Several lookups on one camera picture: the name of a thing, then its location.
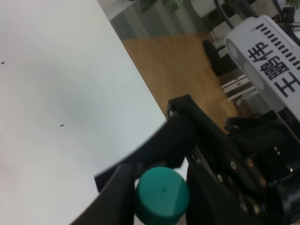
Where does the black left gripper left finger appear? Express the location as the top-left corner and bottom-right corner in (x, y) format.
(72, 164), (135, 225)

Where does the white head camera unit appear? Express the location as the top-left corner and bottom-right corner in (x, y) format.
(225, 15), (300, 117)

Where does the green-capped test tube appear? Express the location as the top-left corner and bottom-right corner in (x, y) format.
(134, 167), (189, 225)

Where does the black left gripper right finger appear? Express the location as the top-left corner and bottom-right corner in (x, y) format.
(94, 95), (229, 190)

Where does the white plant pot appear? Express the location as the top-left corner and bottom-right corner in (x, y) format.
(190, 0), (217, 17)

